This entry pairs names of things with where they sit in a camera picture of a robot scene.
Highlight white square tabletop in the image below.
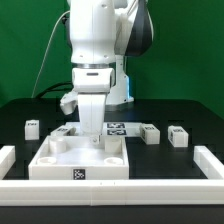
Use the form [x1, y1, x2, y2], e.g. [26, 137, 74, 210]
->
[28, 136, 129, 180]

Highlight white marker base plate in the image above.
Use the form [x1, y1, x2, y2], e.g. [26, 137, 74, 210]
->
[102, 122, 140, 137]

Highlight black base cables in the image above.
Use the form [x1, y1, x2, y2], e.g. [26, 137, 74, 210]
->
[35, 79, 74, 100]

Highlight white U-shaped fence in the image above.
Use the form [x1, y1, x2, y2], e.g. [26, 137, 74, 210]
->
[0, 146, 224, 206]

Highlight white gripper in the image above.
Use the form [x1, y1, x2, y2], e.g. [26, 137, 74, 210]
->
[60, 68, 115, 144]

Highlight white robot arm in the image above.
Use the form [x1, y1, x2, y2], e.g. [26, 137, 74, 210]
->
[60, 0, 154, 143]

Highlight white camera cable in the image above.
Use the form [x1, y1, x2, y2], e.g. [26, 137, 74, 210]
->
[31, 9, 72, 99]

